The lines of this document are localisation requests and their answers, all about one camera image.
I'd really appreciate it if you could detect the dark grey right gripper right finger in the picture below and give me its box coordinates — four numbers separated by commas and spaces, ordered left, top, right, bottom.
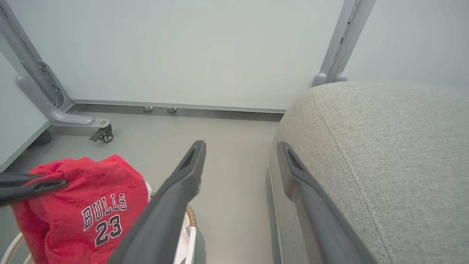
277, 142, 378, 264

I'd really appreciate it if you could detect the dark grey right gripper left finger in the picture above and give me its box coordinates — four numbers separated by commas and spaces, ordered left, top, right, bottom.
107, 140, 206, 264

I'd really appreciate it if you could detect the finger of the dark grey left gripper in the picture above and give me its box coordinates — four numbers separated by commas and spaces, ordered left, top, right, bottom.
0, 173, 47, 188
0, 178, 69, 207

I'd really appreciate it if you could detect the red Bulls 23 jersey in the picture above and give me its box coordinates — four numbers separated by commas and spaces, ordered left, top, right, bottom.
11, 155, 151, 264

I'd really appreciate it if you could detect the white laundry basket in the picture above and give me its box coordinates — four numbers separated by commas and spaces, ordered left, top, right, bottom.
0, 192, 198, 264

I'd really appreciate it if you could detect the grey fabric sofa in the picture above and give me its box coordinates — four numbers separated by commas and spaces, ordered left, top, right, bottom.
266, 81, 469, 264

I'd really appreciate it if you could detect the black caster wheel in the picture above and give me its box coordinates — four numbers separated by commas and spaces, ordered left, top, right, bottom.
90, 125, 113, 143

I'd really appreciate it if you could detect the grey partition post with foot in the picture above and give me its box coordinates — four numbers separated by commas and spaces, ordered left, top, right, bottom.
0, 0, 111, 129

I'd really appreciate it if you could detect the grey partition base rail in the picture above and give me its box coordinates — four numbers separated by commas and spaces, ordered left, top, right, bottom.
71, 99, 286, 113

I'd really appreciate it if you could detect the grey double partition post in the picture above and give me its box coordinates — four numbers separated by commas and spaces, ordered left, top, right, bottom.
312, 0, 376, 88

